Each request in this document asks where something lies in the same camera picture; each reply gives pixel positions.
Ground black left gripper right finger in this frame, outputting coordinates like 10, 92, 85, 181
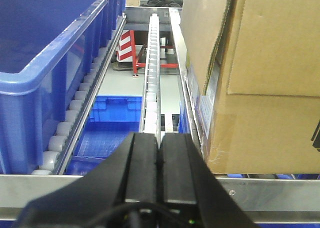
159, 133, 257, 228

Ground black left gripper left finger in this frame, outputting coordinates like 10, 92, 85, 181
13, 132, 157, 228

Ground brown EcoFlow cardboard box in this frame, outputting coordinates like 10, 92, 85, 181
180, 0, 320, 174

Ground blue crate on lower shelf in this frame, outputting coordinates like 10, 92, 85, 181
64, 95, 142, 176

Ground left grey roller track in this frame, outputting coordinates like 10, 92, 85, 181
31, 13, 127, 176

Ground centre white roller track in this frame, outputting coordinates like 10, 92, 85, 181
139, 13, 161, 144

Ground red white striped barrier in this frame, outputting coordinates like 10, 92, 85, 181
116, 29, 180, 78

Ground large blue plastic bin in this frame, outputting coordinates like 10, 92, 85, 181
0, 0, 108, 174

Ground black bag in background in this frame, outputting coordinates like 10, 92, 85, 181
146, 0, 183, 8

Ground steel shelf divider rail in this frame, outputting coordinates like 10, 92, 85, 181
168, 7, 208, 161

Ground steel shelf front rail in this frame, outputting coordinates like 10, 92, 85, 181
0, 174, 320, 224

